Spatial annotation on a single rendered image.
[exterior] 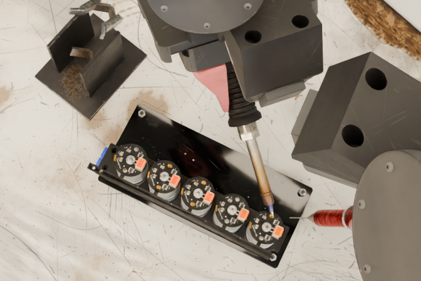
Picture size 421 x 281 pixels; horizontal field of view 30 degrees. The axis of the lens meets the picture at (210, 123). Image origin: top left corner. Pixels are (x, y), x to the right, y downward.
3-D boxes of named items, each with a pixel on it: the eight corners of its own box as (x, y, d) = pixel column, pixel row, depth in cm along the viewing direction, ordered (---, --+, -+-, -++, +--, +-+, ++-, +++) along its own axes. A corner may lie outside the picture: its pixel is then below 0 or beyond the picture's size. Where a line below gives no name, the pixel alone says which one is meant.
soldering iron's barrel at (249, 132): (275, 198, 58) (252, 117, 57) (281, 204, 57) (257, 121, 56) (257, 204, 58) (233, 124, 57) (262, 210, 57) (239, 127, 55)
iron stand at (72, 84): (130, 89, 70) (170, 9, 63) (70, 136, 63) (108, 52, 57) (79, 48, 71) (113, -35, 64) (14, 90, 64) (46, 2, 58)
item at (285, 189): (98, 182, 64) (96, 179, 63) (138, 106, 66) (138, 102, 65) (274, 270, 63) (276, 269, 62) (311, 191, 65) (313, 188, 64)
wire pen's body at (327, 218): (326, 234, 51) (428, 239, 41) (306, 223, 51) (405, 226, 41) (334, 212, 52) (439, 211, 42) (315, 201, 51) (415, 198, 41)
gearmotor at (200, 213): (188, 183, 63) (190, 171, 58) (216, 196, 63) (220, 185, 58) (175, 210, 63) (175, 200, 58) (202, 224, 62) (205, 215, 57)
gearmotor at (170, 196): (158, 168, 63) (156, 154, 58) (185, 181, 63) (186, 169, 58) (144, 194, 63) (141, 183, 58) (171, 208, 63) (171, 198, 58)
